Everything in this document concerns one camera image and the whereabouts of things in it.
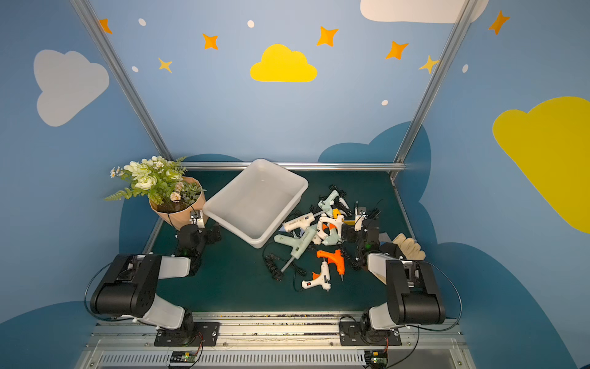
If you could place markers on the large white Greeler glue gun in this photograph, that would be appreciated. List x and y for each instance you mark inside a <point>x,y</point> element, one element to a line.
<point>303,222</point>

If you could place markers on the white glue gun orange trigger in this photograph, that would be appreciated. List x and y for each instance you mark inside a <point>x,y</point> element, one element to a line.
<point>329,230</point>

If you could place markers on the beige work glove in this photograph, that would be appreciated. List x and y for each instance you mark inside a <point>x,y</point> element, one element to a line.
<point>410,248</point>

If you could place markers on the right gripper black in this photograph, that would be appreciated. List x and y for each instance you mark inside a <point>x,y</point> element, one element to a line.
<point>365,228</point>

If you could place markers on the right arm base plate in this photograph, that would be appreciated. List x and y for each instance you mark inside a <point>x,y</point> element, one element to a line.
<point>354,333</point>

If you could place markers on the artificial flower plant in pot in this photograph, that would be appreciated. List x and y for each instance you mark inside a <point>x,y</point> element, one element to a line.
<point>171,194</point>

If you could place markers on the yellow glue gun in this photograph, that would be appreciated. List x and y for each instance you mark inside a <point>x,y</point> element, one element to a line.
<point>345,220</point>

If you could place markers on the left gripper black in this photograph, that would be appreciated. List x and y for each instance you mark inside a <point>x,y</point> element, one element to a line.
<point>210,233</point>

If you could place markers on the small white orange-trigger glue gun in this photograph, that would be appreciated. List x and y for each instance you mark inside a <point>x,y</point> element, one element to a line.
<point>322,279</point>

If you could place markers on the aluminium rail frame front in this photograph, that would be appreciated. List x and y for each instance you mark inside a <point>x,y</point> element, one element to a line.
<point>277,339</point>

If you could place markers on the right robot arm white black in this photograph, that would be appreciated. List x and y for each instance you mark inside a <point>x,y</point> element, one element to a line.
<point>412,293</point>

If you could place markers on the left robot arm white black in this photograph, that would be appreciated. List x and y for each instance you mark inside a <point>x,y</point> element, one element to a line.
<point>128,291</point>

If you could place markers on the mint glue gun at back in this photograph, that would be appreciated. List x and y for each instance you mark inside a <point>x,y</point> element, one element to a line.
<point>328,204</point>

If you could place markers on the large mint green glue gun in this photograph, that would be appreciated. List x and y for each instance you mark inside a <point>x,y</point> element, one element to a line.
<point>298,245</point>

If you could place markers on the white plastic storage box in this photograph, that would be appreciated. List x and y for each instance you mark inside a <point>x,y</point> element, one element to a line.
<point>254,204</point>

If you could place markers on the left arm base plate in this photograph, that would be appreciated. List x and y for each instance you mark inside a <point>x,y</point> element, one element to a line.
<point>193,335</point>

